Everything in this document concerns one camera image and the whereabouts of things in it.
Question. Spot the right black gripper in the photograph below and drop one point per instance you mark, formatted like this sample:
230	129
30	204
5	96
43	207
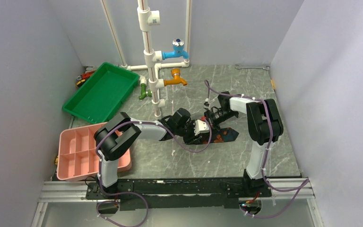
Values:
208	115

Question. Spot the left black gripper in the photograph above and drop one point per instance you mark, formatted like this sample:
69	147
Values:
193	138

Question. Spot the dark floral necktie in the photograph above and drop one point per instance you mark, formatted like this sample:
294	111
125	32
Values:
219	136

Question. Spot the green plastic tray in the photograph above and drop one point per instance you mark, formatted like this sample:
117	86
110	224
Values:
102	95

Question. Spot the pink compartment organizer box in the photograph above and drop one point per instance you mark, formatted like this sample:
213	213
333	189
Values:
77	158

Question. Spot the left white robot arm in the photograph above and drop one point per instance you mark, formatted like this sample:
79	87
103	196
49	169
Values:
119	134

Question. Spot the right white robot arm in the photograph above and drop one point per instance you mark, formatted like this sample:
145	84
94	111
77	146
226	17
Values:
264	127

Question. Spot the orange faucet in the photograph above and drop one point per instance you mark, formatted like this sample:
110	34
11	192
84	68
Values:
177	79

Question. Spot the green faucet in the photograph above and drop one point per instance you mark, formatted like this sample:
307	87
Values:
145	92

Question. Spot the silver wrench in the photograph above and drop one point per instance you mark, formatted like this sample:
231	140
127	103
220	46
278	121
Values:
262	67

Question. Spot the blue faucet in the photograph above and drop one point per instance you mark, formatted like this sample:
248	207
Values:
178	50

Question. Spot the white pvc pipe assembly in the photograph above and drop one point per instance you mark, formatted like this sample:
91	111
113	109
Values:
148	18

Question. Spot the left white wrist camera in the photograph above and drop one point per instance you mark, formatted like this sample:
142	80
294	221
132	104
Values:
201	126

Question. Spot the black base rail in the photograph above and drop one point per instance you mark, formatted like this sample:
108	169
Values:
226	192

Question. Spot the aluminium frame rail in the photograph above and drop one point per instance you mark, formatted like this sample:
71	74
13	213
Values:
63	192

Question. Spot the red handled pliers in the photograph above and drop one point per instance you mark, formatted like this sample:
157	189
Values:
81	79

